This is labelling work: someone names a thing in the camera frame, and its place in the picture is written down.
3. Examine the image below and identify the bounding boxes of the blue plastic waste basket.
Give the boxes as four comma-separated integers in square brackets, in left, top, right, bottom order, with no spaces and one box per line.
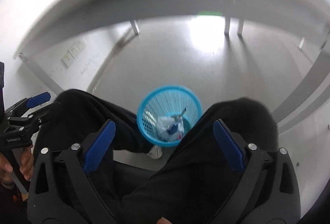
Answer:
[137,85,203,147]

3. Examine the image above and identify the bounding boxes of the person's right hand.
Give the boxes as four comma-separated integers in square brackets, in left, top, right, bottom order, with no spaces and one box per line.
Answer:
[157,217,172,224]

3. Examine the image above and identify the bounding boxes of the person's left hand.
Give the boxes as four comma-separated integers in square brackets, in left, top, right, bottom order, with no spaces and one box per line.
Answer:
[1,145,34,185]

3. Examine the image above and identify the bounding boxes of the person's black trouser legs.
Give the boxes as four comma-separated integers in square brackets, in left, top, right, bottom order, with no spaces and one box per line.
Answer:
[34,89,278,223]

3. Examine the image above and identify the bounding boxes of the clear plastic wrap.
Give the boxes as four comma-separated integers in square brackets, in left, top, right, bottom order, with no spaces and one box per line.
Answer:
[156,116,180,142]

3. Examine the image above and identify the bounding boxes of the white wall socket plate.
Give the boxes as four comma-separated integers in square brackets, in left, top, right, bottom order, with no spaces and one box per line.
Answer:
[61,38,86,68]

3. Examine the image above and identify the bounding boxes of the white shoe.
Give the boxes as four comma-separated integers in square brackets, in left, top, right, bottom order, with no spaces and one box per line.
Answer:
[147,145,163,160]

